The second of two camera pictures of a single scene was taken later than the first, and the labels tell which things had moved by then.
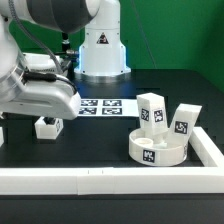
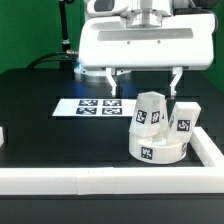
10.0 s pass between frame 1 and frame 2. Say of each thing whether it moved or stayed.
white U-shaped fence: stayed
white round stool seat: stayed
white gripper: moved
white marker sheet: stayed
